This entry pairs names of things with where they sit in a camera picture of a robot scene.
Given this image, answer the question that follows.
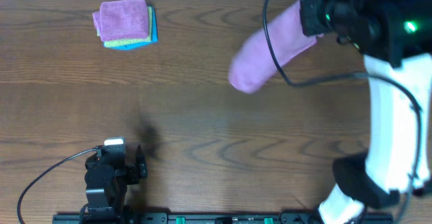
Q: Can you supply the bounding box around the purple microfiber cloth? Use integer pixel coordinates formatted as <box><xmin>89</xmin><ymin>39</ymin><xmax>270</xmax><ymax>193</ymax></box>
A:
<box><xmin>228</xmin><ymin>0</ymin><xmax>317</xmax><ymax>94</ymax></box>

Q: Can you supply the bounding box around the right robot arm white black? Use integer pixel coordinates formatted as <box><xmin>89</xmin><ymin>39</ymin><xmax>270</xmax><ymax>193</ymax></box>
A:
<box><xmin>300</xmin><ymin>0</ymin><xmax>431</xmax><ymax>223</ymax></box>

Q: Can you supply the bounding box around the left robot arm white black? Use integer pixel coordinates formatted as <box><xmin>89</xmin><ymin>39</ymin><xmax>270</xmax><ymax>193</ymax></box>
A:
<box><xmin>78</xmin><ymin>144</ymin><xmax>148</xmax><ymax>223</ymax></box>

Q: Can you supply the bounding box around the folded yellow-green cloth in stack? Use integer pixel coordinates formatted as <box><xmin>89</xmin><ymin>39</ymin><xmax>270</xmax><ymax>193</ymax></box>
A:
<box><xmin>96</xmin><ymin>5</ymin><xmax>153</xmax><ymax>49</ymax></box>

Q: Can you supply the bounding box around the folded blue cloth in stack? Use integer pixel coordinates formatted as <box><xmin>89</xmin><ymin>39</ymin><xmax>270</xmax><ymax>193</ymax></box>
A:
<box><xmin>103</xmin><ymin>5</ymin><xmax>159</xmax><ymax>51</ymax></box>

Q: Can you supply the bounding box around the folded purple cloth on stack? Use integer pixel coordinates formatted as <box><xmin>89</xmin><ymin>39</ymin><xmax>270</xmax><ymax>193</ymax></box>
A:
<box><xmin>92</xmin><ymin>0</ymin><xmax>149</xmax><ymax>42</ymax></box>

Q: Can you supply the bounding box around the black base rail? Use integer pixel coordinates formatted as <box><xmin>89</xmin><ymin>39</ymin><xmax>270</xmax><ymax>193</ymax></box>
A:
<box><xmin>52</xmin><ymin>212</ymin><xmax>394</xmax><ymax>224</ymax></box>

